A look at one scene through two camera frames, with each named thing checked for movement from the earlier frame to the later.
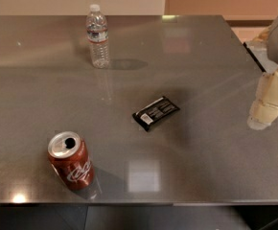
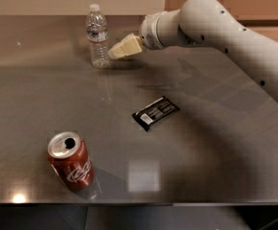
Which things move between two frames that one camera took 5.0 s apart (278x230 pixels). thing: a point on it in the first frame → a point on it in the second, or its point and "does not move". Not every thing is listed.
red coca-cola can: x=71 y=160 does not move
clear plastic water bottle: x=97 y=33 does not move
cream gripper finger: x=263 y=85 → x=131 y=35
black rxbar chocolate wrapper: x=157 y=110 does not move
